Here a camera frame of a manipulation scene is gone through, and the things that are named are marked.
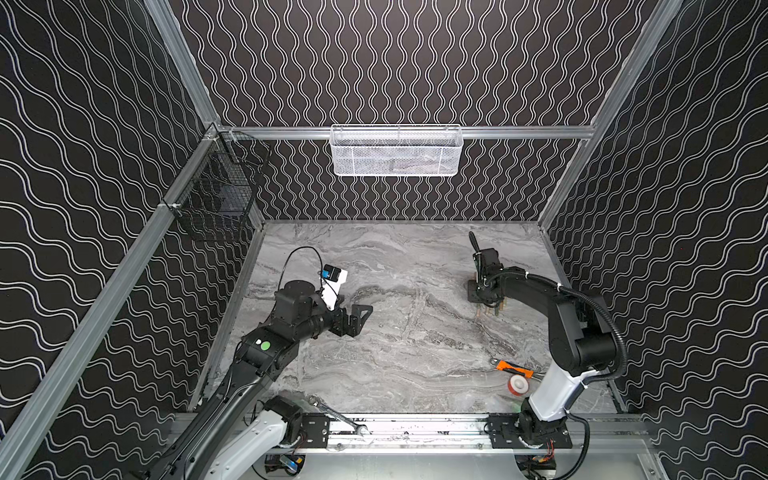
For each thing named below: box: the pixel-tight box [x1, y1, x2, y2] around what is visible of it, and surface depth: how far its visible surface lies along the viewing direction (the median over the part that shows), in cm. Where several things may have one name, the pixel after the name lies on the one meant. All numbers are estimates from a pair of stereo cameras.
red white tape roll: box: [507, 374, 530, 397], surface depth 82 cm
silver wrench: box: [308, 395, 370, 435], surface depth 79 cm
